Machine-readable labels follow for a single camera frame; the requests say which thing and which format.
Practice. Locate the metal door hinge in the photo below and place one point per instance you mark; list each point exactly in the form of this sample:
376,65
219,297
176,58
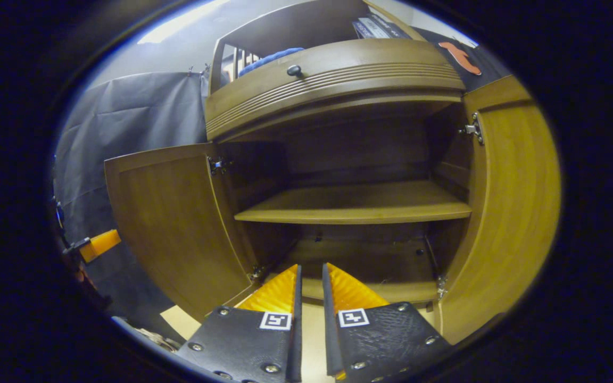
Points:
441,287
472,128
217,165
256,273

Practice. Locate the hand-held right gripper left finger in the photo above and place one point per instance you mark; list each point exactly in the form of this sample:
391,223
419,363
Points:
296,340

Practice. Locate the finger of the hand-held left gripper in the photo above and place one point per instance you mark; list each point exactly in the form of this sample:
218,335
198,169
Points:
101,244

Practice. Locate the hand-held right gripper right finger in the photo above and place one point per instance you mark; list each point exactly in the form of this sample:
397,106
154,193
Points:
330,340

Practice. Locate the black spine book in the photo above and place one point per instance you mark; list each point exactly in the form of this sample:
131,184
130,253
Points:
394,26

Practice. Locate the wooden inner shelf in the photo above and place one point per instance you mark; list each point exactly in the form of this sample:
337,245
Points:
359,205

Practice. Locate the wooden cabinet drawer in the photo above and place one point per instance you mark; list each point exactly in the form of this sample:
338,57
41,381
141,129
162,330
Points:
349,58

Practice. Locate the picture cover book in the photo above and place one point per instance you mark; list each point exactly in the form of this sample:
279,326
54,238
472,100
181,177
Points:
358,31

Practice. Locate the wooden shoe cabinet door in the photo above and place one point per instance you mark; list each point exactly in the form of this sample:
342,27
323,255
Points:
514,202
179,229

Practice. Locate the blue towel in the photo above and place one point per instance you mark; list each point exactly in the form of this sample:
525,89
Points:
269,59

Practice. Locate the wooden double-door shoe cabinet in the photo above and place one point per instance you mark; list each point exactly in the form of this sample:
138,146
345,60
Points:
359,143

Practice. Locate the white spine book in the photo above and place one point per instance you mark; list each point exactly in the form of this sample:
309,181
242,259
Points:
374,27

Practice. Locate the black round drawer knob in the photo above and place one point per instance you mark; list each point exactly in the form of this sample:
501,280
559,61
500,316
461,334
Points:
294,70

